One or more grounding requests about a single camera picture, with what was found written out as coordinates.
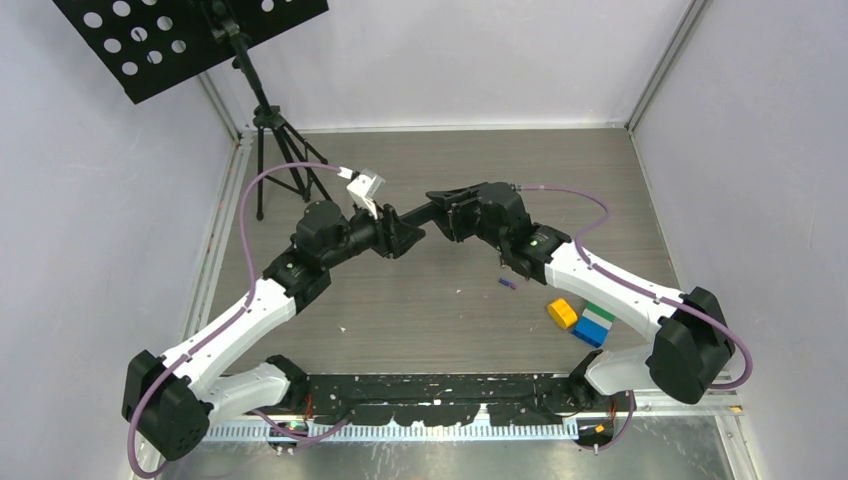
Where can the blue purple battery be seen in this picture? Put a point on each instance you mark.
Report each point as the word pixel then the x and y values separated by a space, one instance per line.
pixel 507 283

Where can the blue green white brick stack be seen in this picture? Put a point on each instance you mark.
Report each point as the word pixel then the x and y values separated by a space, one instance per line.
pixel 593 325

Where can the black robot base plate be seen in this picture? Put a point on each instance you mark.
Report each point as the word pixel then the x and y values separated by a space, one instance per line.
pixel 445 400

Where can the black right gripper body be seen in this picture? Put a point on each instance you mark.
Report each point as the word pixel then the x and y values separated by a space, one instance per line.
pixel 466 221

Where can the black music stand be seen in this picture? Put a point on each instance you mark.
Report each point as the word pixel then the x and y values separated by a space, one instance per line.
pixel 152 46

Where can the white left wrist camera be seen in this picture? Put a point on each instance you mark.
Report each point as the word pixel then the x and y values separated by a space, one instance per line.
pixel 362 188

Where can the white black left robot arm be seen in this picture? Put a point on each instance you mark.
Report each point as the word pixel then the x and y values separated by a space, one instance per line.
pixel 171 400

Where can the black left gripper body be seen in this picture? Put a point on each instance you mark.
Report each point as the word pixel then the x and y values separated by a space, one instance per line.
pixel 384 241

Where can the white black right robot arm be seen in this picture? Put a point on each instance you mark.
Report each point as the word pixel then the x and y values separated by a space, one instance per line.
pixel 688 342

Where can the yellow toy brick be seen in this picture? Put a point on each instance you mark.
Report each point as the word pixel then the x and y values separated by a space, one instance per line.
pixel 562 313

